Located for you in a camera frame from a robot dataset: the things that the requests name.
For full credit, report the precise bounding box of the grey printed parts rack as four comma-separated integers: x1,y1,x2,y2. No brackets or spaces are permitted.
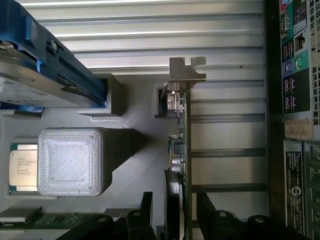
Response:
0,73,193,240

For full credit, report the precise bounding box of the green RAM stick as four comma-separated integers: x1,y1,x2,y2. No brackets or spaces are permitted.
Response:
0,206,106,240

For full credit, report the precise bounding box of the power supply with black label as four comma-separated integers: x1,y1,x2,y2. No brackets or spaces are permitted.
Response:
283,139,320,240

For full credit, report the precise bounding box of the beige service tag label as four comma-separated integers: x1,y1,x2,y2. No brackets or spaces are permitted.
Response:
284,118,315,140

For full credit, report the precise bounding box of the CPU with silver lid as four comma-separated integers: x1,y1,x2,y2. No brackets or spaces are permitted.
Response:
8,142,40,195

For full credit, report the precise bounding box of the black PC case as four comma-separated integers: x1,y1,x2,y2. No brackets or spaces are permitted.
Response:
263,0,320,240

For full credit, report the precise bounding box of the blue disk carrier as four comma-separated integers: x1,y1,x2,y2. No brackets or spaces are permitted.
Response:
0,0,109,118

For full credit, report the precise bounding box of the silver hard disk drive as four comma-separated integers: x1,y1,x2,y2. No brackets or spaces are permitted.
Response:
0,41,76,109

